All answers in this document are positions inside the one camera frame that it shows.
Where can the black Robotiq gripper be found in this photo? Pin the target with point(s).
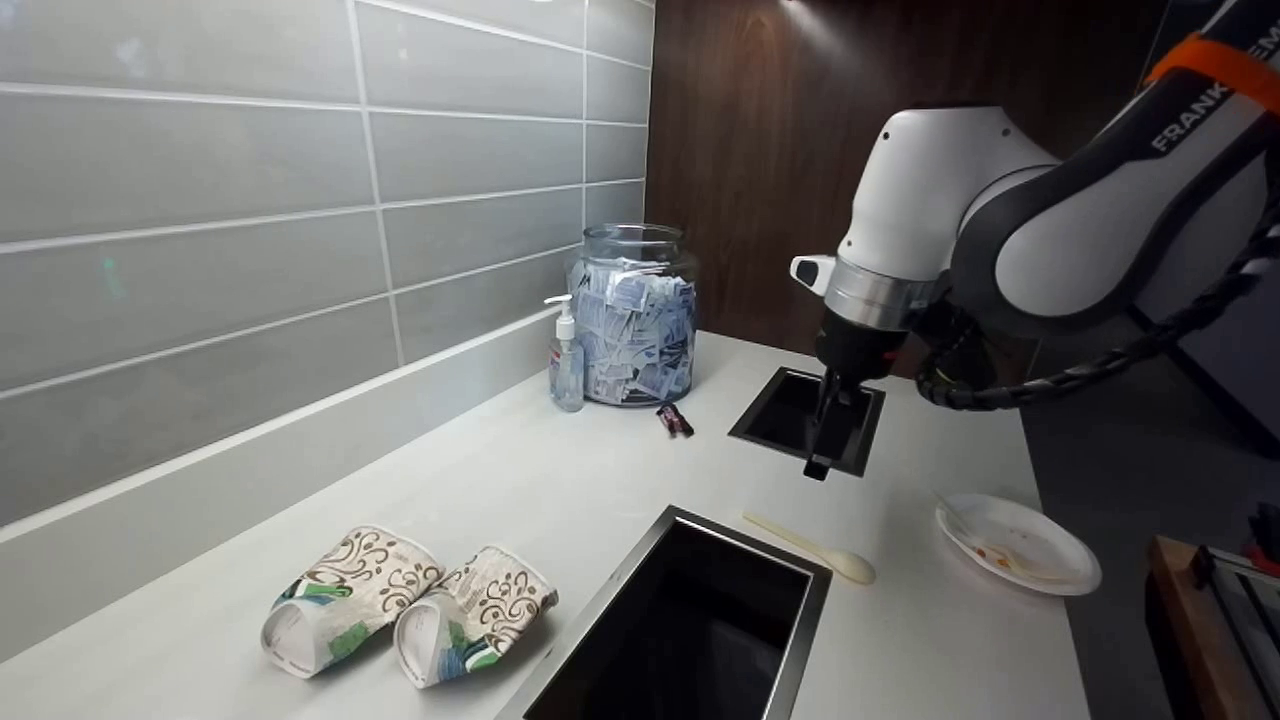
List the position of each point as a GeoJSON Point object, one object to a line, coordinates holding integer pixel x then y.
{"type": "Point", "coordinates": [852, 358]}

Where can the cream plastic spoon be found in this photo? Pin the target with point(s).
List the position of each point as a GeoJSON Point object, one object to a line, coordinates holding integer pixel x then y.
{"type": "Point", "coordinates": [813, 545]}

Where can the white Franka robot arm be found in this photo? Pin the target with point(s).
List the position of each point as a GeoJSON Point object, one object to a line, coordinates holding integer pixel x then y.
{"type": "Point", "coordinates": [1042, 227]}

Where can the small dark snack packet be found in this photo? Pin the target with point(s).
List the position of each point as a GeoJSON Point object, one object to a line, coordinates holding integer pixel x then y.
{"type": "Point", "coordinates": [672, 418]}

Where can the white paper plate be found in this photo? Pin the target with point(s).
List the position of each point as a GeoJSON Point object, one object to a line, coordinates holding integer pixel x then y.
{"type": "Point", "coordinates": [1025, 545]}

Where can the glass jar of blue packets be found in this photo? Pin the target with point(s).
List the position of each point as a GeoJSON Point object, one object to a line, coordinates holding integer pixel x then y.
{"type": "Point", "coordinates": [634, 326]}

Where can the small clear pump bottle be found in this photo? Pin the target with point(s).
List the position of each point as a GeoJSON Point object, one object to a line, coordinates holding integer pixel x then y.
{"type": "Point", "coordinates": [568, 365]}

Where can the right snack bag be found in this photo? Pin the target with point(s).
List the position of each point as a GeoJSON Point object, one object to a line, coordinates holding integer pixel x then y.
{"type": "Point", "coordinates": [483, 615]}

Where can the wooden side table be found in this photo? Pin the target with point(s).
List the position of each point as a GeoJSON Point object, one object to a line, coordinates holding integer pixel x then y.
{"type": "Point", "coordinates": [1184, 642]}

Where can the patterned paper cup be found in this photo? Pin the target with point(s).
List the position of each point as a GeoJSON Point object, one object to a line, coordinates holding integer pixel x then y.
{"type": "Point", "coordinates": [352, 592]}

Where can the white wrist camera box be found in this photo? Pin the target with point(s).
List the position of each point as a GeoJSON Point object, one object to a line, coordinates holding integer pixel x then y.
{"type": "Point", "coordinates": [810, 275]}

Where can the metal frame on table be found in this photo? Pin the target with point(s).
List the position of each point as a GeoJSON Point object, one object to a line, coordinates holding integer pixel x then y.
{"type": "Point", "coordinates": [1245, 607]}

